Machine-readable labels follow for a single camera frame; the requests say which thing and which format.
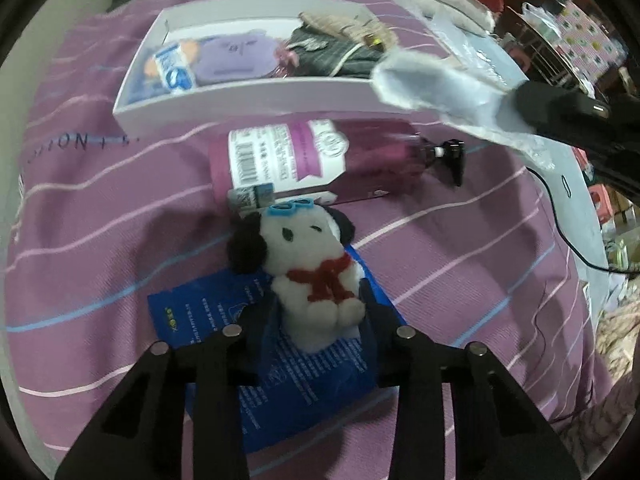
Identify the white shallow box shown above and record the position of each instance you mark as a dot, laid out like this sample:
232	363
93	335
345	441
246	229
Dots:
240	105

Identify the light blue fleece cloth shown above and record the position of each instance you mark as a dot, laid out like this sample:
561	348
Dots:
430	85

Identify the blue white tissue packet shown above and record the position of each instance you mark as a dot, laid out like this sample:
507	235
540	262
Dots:
172	70

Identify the blue plastic packet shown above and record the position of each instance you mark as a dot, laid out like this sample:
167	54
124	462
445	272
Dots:
300	380

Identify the purple striped blanket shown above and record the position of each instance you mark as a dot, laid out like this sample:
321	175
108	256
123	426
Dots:
100	200

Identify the dark grey striped garment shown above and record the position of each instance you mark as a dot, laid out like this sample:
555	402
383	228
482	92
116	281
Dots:
330	55

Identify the beige knitted hat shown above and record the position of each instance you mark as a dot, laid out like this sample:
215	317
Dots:
345	27

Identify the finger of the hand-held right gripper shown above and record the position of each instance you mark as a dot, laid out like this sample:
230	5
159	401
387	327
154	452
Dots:
560	105

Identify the purple pump bottle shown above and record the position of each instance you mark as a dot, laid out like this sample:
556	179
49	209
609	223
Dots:
375	155

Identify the purple plush toy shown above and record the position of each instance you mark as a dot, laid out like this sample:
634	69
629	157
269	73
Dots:
235	55

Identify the person's floral clothing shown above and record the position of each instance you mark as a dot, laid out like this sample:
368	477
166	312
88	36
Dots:
615	410

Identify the red bolster pillow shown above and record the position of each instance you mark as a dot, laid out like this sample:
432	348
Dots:
492	1

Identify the white plush dog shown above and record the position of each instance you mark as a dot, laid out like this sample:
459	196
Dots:
305	260

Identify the grey plastic sheet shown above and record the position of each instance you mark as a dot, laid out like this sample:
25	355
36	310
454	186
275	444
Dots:
565	200

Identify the white plastic bag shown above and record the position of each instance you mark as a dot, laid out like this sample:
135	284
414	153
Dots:
540	22

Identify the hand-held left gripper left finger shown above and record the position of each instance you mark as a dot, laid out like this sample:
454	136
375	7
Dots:
255	355

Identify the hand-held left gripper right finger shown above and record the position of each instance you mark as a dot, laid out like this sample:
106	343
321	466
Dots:
369	310

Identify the pink patterned sheet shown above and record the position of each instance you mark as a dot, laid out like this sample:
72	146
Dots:
590	40

